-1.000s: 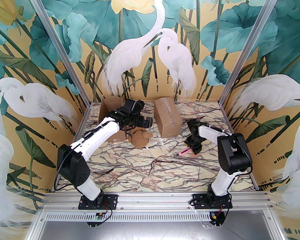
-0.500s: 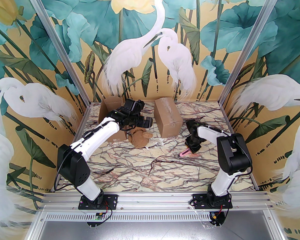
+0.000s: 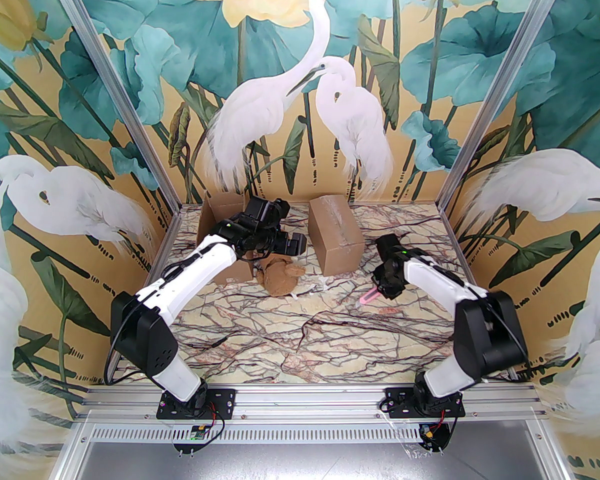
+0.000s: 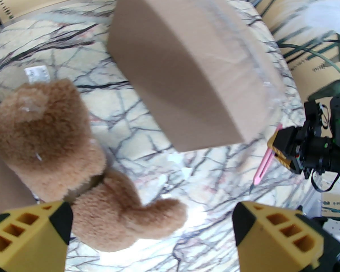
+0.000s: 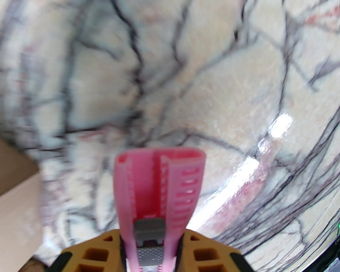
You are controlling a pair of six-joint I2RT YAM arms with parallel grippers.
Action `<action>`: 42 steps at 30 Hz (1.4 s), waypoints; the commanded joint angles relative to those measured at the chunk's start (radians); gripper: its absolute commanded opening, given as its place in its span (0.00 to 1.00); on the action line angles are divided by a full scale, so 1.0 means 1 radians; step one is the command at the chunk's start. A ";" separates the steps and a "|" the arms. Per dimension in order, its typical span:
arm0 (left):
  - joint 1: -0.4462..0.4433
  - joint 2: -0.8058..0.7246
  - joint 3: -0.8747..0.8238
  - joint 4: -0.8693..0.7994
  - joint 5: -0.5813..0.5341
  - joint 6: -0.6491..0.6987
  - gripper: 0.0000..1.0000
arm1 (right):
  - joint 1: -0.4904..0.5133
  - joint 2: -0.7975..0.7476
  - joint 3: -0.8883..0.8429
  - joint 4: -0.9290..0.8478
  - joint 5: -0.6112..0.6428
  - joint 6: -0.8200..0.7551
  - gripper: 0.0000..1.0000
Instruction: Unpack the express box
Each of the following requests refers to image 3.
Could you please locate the perforated metal strip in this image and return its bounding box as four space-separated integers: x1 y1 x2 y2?
77 420 556 445

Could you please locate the aluminium frame post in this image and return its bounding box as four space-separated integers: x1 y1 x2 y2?
44 0 185 209
439 0 565 210

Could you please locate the brown cardboard box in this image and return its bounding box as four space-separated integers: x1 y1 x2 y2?
196 192 257 287
307 194 367 277

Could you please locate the aluminium side rail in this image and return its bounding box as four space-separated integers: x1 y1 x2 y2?
101 205 185 386

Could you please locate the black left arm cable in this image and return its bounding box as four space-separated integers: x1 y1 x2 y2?
103 312 153 387

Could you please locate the brown teddy bear plush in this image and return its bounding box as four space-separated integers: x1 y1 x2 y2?
256 254 307 298

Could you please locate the aluminium frame rail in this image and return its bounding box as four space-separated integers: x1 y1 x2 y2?
80 383 546 424

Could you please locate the grey metal sheet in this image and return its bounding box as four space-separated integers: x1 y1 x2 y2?
55 442 571 480

